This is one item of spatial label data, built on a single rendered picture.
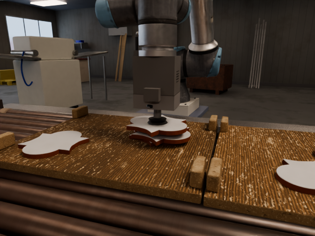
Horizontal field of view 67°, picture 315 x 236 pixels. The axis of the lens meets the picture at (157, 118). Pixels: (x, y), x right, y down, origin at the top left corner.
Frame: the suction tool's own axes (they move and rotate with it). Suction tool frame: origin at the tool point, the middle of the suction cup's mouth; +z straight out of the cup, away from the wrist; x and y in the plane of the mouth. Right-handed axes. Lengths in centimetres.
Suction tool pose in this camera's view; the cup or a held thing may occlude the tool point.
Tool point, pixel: (157, 127)
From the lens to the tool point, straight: 51.7
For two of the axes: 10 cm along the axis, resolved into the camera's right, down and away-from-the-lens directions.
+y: 9.6, 0.7, -2.6
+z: 0.0, 9.6, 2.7
